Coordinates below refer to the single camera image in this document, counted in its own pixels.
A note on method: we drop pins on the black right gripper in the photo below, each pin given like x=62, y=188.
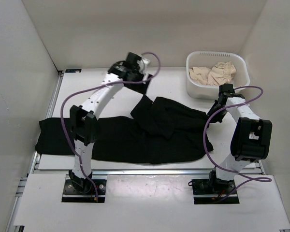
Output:
x=216, y=118

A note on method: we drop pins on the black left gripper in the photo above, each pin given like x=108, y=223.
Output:
x=141, y=88

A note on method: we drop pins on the black trousers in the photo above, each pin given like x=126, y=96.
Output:
x=158, y=132

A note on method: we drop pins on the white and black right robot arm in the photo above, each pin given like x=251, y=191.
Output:
x=224, y=173

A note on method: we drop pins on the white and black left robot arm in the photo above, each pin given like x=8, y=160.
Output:
x=84, y=118

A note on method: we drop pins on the beige trousers in basket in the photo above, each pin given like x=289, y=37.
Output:
x=219, y=74

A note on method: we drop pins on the black corner label sticker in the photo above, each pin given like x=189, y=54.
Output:
x=73, y=70

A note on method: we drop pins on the white front cover board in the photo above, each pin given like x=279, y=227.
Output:
x=140, y=203

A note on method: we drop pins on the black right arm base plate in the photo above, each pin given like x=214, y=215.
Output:
x=205, y=193

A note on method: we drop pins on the aluminium front frame rail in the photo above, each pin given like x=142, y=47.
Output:
x=148, y=171

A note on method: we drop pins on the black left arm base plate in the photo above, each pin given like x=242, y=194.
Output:
x=99, y=189

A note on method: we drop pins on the aluminium left frame rail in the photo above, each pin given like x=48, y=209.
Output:
x=10, y=227

